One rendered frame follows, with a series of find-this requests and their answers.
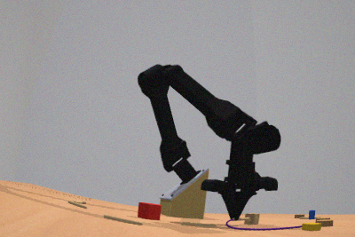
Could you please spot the red cube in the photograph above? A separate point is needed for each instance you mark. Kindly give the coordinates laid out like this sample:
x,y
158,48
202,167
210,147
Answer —
x,y
149,210

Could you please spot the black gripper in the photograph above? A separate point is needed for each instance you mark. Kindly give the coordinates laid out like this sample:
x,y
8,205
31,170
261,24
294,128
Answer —
x,y
239,172

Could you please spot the blue cylinder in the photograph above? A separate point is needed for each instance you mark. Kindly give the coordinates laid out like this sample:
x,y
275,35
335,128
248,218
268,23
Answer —
x,y
312,214

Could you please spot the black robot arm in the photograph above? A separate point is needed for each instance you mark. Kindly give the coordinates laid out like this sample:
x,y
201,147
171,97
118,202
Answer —
x,y
223,117

